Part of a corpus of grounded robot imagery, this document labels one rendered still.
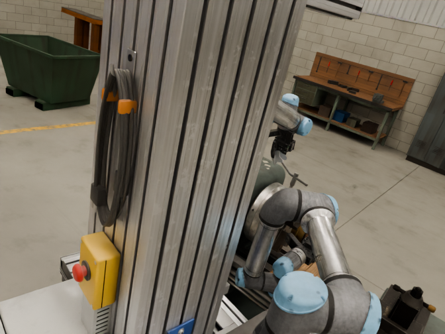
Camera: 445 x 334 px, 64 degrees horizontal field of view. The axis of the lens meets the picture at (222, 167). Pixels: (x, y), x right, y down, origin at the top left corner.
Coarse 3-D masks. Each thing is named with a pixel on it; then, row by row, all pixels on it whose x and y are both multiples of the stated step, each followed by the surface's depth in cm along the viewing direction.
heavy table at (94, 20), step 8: (64, 8) 908; (80, 16) 867; (88, 16) 851; (96, 16) 888; (80, 24) 894; (88, 24) 909; (96, 24) 838; (80, 32) 904; (88, 32) 919; (96, 32) 853; (80, 40) 912; (88, 40) 928; (96, 40) 861; (96, 48) 870
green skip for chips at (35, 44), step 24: (0, 48) 529; (24, 48) 500; (48, 48) 600; (72, 48) 575; (24, 72) 521; (48, 72) 492; (72, 72) 517; (96, 72) 556; (48, 96) 513; (72, 96) 544
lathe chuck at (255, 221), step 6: (282, 186) 169; (270, 192) 164; (258, 210) 160; (258, 216) 160; (252, 222) 162; (258, 222) 160; (252, 228) 162; (282, 228) 173; (288, 228) 177; (252, 234) 164; (252, 240) 168
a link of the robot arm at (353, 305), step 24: (312, 192) 124; (312, 216) 116; (336, 216) 120; (312, 240) 110; (336, 240) 107; (336, 264) 98; (336, 288) 88; (360, 288) 90; (336, 312) 83; (360, 312) 84
